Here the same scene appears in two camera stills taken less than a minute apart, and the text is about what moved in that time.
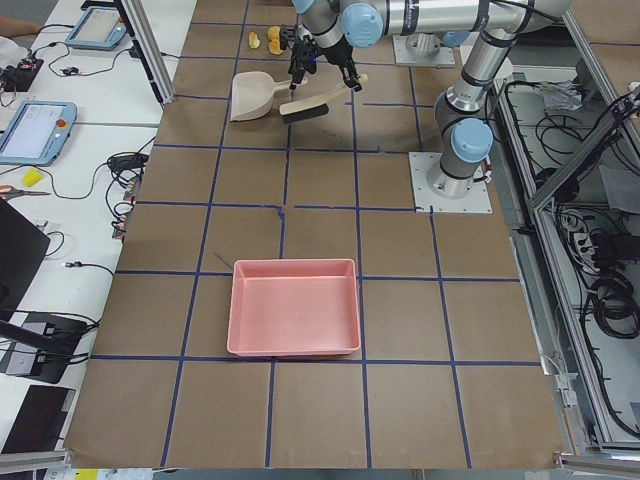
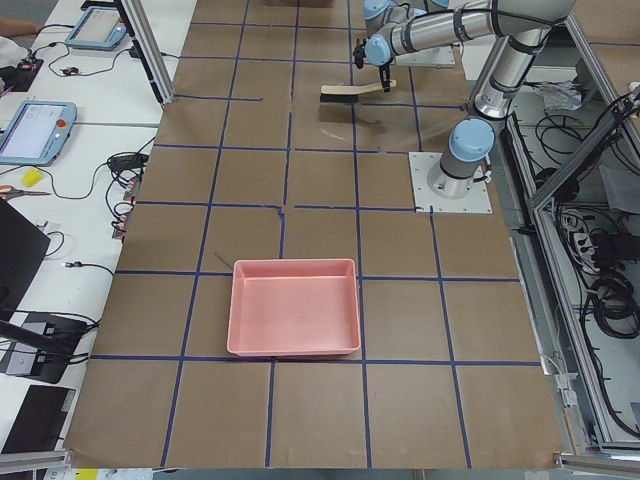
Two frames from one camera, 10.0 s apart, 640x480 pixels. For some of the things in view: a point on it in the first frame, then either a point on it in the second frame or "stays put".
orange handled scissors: x=7 y=192 stays put
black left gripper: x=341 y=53 → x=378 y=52
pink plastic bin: x=294 y=307 stays put
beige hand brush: x=295 y=111 → x=349 y=93
